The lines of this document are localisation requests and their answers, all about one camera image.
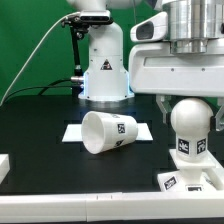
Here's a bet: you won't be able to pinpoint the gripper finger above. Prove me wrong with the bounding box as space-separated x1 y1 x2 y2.
210 106 224 131

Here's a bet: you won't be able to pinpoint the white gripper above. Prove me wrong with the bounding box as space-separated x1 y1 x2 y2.
129 41 224 124

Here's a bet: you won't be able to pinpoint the white lamp bulb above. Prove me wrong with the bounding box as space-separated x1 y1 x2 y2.
171 98 213 162

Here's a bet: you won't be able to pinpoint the white lamp base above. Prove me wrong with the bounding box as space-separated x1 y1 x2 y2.
157 149 224 192

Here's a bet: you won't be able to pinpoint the white lamp shade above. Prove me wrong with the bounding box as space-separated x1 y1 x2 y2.
81 111 138 154

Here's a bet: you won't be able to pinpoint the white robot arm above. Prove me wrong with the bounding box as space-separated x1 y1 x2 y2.
67 0 224 130

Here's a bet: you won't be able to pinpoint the white flat plate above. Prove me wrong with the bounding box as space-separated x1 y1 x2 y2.
62 123 153 142

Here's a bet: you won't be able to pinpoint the black camera on stand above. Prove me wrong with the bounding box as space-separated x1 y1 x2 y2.
61 11 113 92

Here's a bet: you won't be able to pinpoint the black cables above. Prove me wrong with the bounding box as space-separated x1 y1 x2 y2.
6 78 84 101

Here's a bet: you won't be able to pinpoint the white cable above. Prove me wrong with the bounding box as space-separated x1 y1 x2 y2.
0 12 81 106

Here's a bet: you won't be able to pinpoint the white left wall bar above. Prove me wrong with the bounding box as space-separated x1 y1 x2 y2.
0 154 10 184

